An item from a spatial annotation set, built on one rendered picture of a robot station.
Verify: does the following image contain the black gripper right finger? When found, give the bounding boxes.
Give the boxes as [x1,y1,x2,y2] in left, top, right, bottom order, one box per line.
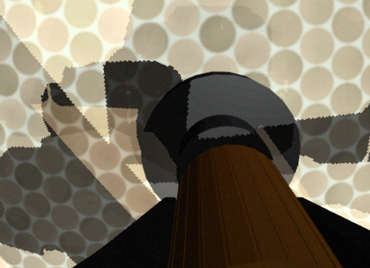
[297,197,370,268]

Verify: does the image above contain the orange cylindrical knob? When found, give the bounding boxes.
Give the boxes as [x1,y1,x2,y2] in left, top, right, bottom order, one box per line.
[169,145,342,268]

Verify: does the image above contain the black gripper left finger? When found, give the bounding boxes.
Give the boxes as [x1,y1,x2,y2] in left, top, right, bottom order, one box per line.
[72,197,176,268]

